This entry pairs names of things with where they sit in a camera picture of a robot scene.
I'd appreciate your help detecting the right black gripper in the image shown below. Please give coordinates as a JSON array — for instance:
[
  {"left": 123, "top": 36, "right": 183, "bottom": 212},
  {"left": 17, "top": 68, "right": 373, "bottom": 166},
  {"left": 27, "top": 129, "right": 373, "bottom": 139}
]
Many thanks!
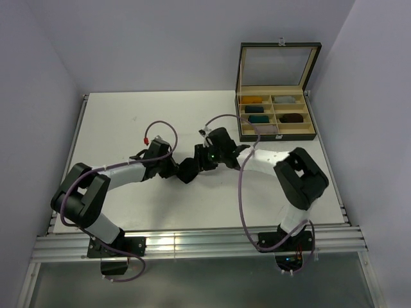
[{"left": 189, "top": 144, "right": 225, "bottom": 173}]

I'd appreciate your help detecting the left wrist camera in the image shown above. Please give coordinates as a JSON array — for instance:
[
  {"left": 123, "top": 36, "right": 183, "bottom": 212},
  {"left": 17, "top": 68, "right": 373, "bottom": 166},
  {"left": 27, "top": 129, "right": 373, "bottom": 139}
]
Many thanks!
[{"left": 130, "top": 139, "right": 168, "bottom": 160}]

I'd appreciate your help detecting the light grey rolled sock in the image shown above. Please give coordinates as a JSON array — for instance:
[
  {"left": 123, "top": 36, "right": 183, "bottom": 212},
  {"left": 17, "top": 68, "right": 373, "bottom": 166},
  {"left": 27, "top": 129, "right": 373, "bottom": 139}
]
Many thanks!
[{"left": 274, "top": 96, "right": 296, "bottom": 104}]

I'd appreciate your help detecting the black sock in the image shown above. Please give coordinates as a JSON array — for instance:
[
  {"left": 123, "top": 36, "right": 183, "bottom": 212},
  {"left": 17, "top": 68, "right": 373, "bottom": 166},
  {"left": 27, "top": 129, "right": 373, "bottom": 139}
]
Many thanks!
[{"left": 177, "top": 158, "right": 200, "bottom": 184}]

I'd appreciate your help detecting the brown striped sock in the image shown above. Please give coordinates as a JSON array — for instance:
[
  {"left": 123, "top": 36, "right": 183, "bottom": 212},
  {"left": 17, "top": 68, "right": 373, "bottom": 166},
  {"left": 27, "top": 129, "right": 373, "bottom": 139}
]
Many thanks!
[{"left": 279, "top": 113, "right": 304, "bottom": 123}]

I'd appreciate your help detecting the pink-grey rolled sock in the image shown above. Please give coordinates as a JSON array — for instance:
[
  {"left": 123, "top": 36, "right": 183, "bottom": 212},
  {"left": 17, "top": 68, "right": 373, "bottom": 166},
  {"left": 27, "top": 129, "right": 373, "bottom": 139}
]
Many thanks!
[{"left": 256, "top": 125, "right": 278, "bottom": 134}]

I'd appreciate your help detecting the orange rolled sock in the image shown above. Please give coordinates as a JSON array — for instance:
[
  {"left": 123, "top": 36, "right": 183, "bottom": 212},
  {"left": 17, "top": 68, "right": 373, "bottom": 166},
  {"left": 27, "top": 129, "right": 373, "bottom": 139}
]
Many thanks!
[{"left": 240, "top": 96, "right": 263, "bottom": 105}]

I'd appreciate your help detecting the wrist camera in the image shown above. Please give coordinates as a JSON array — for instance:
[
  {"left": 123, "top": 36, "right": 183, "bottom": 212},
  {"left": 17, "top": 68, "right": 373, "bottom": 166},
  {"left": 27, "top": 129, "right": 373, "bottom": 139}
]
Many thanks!
[
  {"left": 198, "top": 126, "right": 213, "bottom": 147},
  {"left": 130, "top": 139, "right": 168, "bottom": 160}
]

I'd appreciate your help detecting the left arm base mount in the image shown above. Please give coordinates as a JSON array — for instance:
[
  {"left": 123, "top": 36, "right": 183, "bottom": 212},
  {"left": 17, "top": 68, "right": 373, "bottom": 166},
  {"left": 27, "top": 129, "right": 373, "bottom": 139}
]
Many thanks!
[{"left": 87, "top": 237, "right": 146, "bottom": 282}]

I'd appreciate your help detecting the black compartment storage box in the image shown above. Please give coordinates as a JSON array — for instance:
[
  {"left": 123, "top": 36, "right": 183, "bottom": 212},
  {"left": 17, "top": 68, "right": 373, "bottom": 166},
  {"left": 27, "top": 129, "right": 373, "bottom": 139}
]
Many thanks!
[{"left": 235, "top": 40, "right": 322, "bottom": 142}]

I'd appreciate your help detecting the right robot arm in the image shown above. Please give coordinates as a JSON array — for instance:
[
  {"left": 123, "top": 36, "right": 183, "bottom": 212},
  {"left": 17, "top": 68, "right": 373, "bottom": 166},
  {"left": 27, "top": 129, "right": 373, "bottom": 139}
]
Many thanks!
[{"left": 194, "top": 127, "right": 329, "bottom": 250}]

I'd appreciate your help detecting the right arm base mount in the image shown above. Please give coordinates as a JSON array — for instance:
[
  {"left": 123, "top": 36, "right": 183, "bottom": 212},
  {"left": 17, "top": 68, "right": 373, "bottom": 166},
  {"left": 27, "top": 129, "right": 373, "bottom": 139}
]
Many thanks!
[{"left": 258, "top": 229, "right": 316, "bottom": 276}]

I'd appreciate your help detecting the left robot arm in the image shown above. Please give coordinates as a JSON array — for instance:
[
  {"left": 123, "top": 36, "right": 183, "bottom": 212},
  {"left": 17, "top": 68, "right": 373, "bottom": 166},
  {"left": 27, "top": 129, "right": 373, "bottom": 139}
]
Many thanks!
[{"left": 51, "top": 137, "right": 179, "bottom": 256}]

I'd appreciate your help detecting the teal rolled sock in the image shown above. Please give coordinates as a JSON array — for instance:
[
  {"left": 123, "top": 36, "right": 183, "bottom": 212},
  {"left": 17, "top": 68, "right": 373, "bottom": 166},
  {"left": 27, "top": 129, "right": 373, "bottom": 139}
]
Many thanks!
[{"left": 248, "top": 115, "right": 270, "bottom": 124}]

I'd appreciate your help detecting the purple cable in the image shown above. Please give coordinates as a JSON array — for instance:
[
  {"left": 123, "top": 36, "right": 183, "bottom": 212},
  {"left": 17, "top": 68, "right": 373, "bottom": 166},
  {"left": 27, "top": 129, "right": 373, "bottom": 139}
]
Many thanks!
[
  {"left": 59, "top": 121, "right": 179, "bottom": 283},
  {"left": 204, "top": 114, "right": 315, "bottom": 275}
]

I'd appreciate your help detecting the aluminium frame rail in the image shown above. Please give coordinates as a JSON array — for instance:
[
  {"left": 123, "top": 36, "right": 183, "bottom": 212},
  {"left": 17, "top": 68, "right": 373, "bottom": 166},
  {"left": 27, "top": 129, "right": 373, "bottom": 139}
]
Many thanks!
[{"left": 17, "top": 92, "right": 388, "bottom": 308}]

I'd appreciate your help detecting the dark rolled sock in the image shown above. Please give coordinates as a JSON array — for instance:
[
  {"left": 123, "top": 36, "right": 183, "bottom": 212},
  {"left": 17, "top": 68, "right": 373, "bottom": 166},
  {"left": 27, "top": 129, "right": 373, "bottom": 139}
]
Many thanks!
[{"left": 244, "top": 105, "right": 265, "bottom": 114}]

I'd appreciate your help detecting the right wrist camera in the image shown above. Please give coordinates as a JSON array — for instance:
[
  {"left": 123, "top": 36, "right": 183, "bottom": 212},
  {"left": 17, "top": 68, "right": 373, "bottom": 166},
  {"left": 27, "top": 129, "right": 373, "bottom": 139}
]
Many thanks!
[{"left": 198, "top": 126, "right": 213, "bottom": 147}]

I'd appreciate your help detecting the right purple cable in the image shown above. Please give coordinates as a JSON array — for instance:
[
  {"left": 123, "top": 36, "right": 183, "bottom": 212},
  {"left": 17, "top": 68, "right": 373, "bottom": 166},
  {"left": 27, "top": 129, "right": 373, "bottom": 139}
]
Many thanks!
[{"left": 204, "top": 114, "right": 315, "bottom": 275}]

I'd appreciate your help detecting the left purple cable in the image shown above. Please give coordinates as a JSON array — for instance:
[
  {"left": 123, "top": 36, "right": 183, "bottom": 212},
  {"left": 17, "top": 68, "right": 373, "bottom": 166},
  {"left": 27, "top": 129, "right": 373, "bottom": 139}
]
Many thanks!
[{"left": 59, "top": 121, "right": 179, "bottom": 283}]

